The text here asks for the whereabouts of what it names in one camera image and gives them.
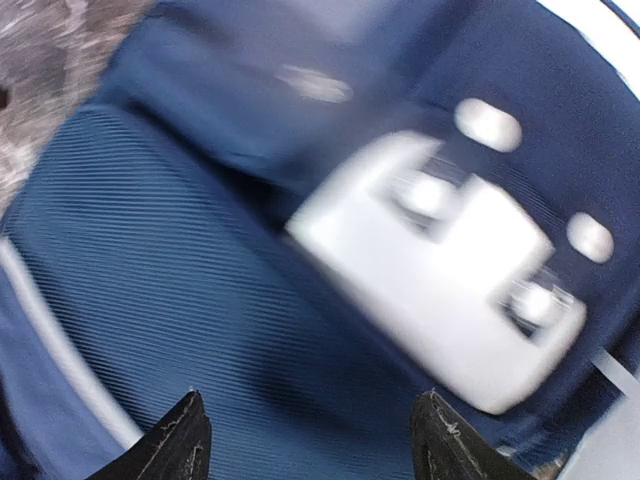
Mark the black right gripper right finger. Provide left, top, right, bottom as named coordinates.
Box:
left=410, top=391, right=532, bottom=480

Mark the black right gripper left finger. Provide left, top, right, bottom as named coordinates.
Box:
left=97, top=391, right=212, bottom=480

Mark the navy blue backpack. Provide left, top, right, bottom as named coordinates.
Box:
left=1, top=1, right=639, bottom=479

